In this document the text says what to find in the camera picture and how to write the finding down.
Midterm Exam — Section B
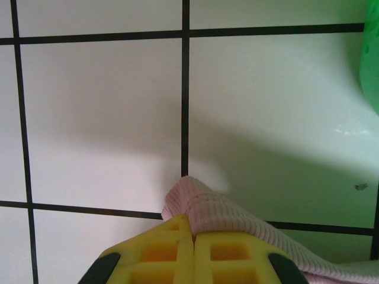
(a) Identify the green plastic basket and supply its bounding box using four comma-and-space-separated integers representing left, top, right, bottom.
358, 0, 379, 116

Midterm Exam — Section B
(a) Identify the pale pink tank top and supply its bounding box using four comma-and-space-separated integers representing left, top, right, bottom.
161, 176, 379, 284

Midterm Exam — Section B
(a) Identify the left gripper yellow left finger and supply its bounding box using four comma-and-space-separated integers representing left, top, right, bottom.
78, 214, 195, 284

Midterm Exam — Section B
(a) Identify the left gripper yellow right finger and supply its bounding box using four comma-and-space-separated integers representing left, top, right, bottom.
192, 231, 307, 284

